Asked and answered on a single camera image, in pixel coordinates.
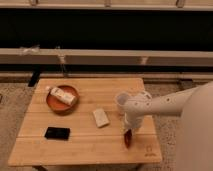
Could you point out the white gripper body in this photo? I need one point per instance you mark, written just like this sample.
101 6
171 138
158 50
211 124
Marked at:
133 124

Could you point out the red chili pepper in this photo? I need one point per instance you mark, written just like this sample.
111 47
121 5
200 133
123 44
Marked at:
128 138

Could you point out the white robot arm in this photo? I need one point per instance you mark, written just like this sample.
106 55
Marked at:
194 107

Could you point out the white ceramic cup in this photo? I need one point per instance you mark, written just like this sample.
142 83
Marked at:
120 100

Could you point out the white rectangular sponge block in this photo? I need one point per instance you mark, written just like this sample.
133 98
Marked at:
100 117

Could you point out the wooden table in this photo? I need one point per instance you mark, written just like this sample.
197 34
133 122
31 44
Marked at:
87 144

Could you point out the white tube on plate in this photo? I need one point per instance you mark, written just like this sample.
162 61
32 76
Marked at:
63 96

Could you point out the black rectangular phone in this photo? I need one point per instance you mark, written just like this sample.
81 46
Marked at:
57 133

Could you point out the orange round plate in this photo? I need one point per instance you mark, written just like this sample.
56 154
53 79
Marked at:
58 106

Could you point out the grey horizontal rail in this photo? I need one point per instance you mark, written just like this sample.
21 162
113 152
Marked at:
105 57

